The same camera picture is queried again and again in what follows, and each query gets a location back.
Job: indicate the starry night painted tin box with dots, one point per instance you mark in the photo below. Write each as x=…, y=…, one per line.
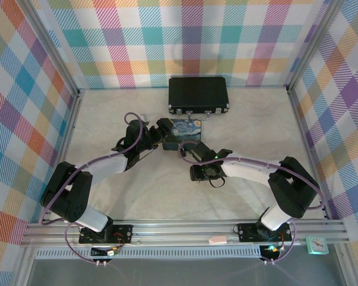
x=186, y=134

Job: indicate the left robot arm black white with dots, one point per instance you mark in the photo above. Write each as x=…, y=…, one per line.
x=65, y=196

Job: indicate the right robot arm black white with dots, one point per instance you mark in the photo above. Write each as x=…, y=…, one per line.
x=292, y=190

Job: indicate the black briefcase with metal clasps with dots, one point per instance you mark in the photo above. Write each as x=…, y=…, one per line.
x=198, y=93

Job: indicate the small pink oval case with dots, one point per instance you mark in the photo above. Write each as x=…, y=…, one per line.
x=217, y=239

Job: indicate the teal square desk clock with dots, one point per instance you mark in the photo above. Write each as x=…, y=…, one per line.
x=317, y=245

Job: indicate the aluminium front frame rail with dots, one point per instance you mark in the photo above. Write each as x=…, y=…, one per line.
x=173, y=231

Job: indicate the aluminium side frame rail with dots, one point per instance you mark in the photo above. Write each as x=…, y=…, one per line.
x=308, y=155
x=66, y=143

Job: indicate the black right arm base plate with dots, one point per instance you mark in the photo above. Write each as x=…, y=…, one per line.
x=246, y=232

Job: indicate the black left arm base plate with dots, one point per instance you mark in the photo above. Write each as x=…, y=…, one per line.
x=123, y=233

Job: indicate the aluminium corner frame post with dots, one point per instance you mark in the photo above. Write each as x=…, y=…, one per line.
x=52, y=44
x=314, y=41

